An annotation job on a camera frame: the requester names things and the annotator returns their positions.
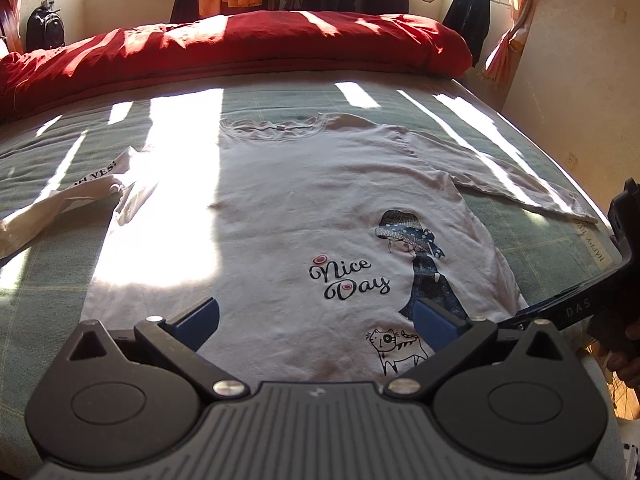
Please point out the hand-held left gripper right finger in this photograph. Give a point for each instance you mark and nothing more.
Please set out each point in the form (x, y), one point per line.
(435, 325)

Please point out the red duvet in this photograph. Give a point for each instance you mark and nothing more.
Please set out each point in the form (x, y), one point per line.
(250, 45)

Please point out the person's right hand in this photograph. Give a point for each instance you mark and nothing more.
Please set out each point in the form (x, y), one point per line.
(627, 367)

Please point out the wooden headboard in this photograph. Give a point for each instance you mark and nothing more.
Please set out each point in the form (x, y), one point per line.
(10, 25)

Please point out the black backpack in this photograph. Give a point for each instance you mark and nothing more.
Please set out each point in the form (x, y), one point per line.
(45, 30)

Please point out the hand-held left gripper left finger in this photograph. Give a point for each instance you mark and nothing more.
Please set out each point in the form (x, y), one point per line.
(200, 322)

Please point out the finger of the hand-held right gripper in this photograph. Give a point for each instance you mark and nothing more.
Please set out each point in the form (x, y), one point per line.
(575, 307)

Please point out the white printed long-sleeve shirt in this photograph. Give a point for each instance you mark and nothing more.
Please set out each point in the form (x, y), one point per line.
(300, 210)

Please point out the black garment on hanger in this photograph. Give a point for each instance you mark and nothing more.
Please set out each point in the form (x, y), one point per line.
(467, 15)

